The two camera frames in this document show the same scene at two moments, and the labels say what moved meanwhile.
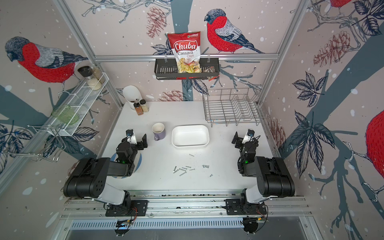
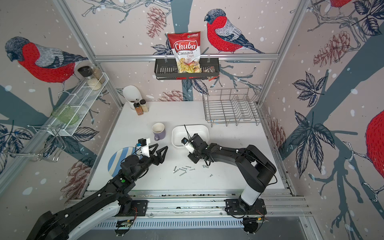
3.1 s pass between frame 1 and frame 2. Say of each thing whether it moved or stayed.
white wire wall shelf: stayed
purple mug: stayed
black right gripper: moved
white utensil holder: stayed
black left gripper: moved
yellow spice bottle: stayed
